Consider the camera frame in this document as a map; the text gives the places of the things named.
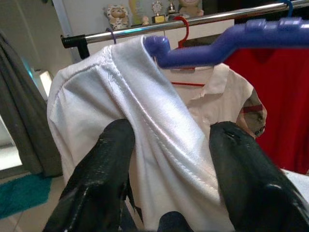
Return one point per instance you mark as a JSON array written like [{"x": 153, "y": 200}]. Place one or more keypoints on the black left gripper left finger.
[{"x": 96, "y": 174}]

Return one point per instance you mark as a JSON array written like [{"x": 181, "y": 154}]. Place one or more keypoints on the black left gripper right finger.
[{"x": 246, "y": 183}]

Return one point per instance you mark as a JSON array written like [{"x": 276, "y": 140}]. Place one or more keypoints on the white satin shirt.
[{"x": 96, "y": 96}]

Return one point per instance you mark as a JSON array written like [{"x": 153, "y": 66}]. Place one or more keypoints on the blue plastic hanger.
[{"x": 193, "y": 56}]

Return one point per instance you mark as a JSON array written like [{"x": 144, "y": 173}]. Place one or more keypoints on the thin purple hanger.
[{"x": 114, "y": 37}]

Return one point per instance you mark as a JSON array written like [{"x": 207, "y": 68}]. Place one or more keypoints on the red plastic hanger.
[{"x": 186, "y": 30}]

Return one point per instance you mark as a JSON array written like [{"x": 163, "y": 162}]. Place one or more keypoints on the teal floor mat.
[{"x": 21, "y": 195}]

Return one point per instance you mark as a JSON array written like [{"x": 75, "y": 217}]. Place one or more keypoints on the beige polo shirt plaid sleeve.
[{"x": 217, "y": 106}]

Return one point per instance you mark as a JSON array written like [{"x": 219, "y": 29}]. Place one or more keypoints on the red shirt striped collar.
[{"x": 285, "y": 108}]

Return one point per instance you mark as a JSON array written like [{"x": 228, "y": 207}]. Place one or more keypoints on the grey curtain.
[{"x": 21, "y": 108}]

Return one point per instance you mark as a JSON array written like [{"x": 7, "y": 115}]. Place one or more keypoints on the spotted cat doll figurine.
[{"x": 117, "y": 17}]

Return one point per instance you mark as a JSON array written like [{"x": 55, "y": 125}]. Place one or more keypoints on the small pink figurine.
[{"x": 145, "y": 21}]

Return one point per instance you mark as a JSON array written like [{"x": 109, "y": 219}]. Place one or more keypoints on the gold clock trophy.
[{"x": 158, "y": 18}]

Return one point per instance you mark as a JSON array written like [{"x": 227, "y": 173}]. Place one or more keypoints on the yellow green ornament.
[{"x": 136, "y": 10}]

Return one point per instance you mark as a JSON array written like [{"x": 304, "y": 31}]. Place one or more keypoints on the dark cup trophy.
[{"x": 172, "y": 9}]

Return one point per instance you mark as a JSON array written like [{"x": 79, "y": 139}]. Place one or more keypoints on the beige doll figurine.
[{"x": 190, "y": 8}]

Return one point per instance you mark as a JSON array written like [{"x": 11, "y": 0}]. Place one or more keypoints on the black clothes rack frame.
[{"x": 72, "y": 41}]

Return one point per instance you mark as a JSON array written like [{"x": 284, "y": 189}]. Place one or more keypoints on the metal clothes rail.
[{"x": 135, "y": 31}]

